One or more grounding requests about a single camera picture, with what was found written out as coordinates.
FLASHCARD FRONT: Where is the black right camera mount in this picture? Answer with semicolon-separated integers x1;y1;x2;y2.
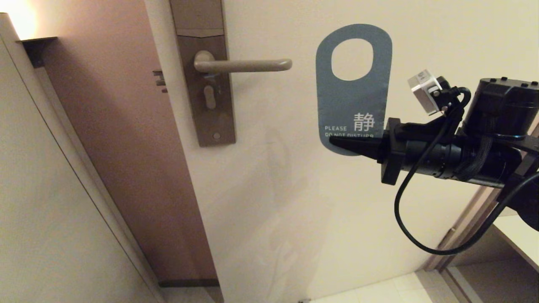
434;76;464;127

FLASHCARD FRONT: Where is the brown door jamb panel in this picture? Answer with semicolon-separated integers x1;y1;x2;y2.
36;0;219;287

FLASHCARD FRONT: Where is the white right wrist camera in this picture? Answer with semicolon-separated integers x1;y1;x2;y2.
408;69;443;116

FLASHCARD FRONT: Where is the blue and white door hanger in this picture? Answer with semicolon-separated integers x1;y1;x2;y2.
316;24;393;157

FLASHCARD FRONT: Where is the black wall lamp bracket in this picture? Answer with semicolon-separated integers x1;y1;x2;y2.
20;37;59;69

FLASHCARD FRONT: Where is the brown door lock plate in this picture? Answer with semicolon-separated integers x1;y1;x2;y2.
169;0;236;147

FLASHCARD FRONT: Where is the thick black braided cable sleeve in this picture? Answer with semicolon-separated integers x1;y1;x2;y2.
457;135;493;181

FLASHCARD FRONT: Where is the brown metal door handle lever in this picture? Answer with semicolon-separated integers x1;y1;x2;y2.
194;50;293;74

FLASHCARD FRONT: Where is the white shelf board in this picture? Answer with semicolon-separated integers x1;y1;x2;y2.
493;215;539;274

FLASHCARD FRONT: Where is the white door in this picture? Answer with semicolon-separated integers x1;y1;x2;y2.
143;0;539;303

